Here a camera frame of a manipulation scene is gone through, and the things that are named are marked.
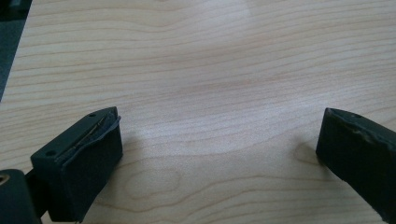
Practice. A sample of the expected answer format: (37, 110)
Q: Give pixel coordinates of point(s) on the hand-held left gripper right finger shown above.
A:
(358, 152)

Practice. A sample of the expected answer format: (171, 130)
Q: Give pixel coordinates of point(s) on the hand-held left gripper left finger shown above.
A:
(84, 161)

